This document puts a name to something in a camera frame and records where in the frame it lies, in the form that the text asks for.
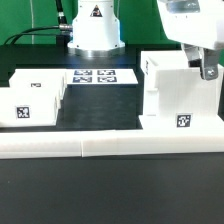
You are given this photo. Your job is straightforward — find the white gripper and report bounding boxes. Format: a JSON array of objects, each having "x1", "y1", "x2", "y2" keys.
[{"x1": 157, "y1": 0, "x2": 224, "y2": 81}]

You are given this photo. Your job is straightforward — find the white drawer cabinet box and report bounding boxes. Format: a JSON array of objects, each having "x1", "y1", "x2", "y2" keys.
[{"x1": 139, "y1": 50, "x2": 224, "y2": 129}]

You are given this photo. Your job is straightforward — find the white drawer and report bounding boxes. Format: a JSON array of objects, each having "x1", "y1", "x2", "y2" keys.
[
  {"x1": 0, "y1": 87, "x2": 60, "y2": 128},
  {"x1": 9, "y1": 69, "x2": 66, "y2": 99}
]

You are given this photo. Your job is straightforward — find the white front drawer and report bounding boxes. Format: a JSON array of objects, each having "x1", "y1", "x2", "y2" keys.
[{"x1": 0, "y1": 87, "x2": 60, "y2": 128}]

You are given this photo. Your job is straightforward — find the white fiducial marker plate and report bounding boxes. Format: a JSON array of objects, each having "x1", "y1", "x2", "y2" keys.
[{"x1": 66, "y1": 69, "x2": 138, "y2": 85}]

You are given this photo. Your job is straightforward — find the white L-shaped fence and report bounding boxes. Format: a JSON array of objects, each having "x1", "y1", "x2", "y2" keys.
[{"x1": 0, "y1": 129, "x2": 224, "y2": 159}]

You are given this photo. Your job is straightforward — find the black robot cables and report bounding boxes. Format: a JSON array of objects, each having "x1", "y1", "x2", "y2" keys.
[{"x1": 2, "y1": 0, "x2": 73, "y2": 46}]

